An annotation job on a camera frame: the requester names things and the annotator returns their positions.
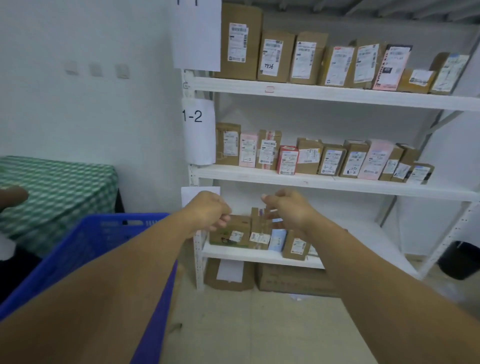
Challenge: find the white metal shelf rack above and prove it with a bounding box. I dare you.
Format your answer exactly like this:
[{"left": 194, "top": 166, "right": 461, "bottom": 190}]
[{"left": 181, "top": 0, "right": 480, "bottom": 292}]

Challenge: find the row of small mixed parcels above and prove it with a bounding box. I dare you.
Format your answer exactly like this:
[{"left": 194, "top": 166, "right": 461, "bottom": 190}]
[{"left": 215, "top": 122, "right": 436, "bottom": 185}]

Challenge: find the person's right hand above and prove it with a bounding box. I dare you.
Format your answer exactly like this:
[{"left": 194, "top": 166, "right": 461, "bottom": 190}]
[{"left": 261, "top": 188, "right": 320, "bottom": 241}]

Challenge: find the person's right forearm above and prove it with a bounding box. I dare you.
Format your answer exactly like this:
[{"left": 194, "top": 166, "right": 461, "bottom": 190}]
[{"left": 300, "top": 217, "right": 480, "bottom": 364}]

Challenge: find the cardboard box with green print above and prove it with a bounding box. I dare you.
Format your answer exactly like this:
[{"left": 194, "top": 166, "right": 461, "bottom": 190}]
[{"left": 209, "top": 215, "right": 252, "bottom": 248}]

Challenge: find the row of tall cardboard parcels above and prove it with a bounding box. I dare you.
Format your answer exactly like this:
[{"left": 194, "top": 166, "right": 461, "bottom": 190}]
[{"left": 214, "top": 3, "right": 472, "bottom": 95}]

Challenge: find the green checked tablecloth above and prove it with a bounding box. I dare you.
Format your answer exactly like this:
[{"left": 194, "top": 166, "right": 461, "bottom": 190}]
[{"left": 0, "top": 155, "right": 120, "bottom": 249}]

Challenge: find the large flat cardboard box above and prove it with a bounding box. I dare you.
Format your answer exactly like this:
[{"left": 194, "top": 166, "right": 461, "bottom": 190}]
[{"left": 256, "top": 262, "right": 340, "bottom": 298}]

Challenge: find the person's left forearm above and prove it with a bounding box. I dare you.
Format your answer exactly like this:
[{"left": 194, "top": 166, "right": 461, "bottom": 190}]
[{"left": 0, "top": 208, "right": 199, "bottom": 364}]

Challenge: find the small labelled cardboard box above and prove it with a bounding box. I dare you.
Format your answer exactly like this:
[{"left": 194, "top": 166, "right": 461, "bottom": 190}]
[{"left": 282, "top": 229, "right": 311, "bottom": 261}]

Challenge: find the person's left hand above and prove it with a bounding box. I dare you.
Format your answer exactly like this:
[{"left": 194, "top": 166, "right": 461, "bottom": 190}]
[{"left": 184, "top": 191, "right": 232, "bottom": 234}]

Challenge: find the cardboard box with white sheet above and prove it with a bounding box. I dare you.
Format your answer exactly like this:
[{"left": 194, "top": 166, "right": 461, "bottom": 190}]
[{"left": 204, "top": 258, "right": 256, "bottom": 292}]

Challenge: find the curled white paper sign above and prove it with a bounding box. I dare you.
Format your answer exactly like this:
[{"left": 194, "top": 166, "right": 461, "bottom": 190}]
[{"left": 181, "top": 97, "right": 217, "bottom": 166}]

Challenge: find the black waste bin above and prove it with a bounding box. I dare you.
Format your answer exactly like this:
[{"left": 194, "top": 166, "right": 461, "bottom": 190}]
[{"left": 437, "top": 240, "right": 480, "bottom": 281}]

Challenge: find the blue plastic crate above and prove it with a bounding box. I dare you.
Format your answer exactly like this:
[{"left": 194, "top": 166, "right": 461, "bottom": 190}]
[{"left": 0, "top": 213, "right": 179, "bottom": 364}]

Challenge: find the light blue parcel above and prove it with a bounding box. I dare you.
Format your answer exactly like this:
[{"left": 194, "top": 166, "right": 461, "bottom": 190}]
[{"left": 268, "top": 228, "right": 288, "bottom": 252}]

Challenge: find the taped cardboard box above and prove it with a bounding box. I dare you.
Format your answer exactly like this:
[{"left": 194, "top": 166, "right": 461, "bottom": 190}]
[{"left": 249, "top": 207, "right": 274, "bottom": 251}]

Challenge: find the large white paper sheet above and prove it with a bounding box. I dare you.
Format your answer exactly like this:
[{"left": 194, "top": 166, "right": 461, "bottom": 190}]
[{"left": 172, "top": 0, "right": 222, "bottom": 72}]

